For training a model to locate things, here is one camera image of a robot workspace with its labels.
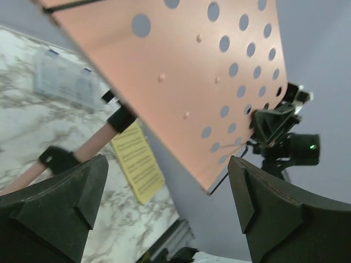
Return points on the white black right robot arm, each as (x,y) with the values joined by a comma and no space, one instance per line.
(302,150)

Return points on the pink perforated music stand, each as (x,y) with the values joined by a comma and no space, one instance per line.
(192,71)

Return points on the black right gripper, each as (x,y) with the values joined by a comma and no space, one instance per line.
(271,127)

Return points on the yellow sheet music page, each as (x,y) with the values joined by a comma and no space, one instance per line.
(138,162)

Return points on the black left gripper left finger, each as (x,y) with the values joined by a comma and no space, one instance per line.
(50,221)

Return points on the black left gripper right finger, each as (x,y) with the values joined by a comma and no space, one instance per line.
(285,223)

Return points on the clear plastic organizer box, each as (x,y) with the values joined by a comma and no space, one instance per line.
(59,78)

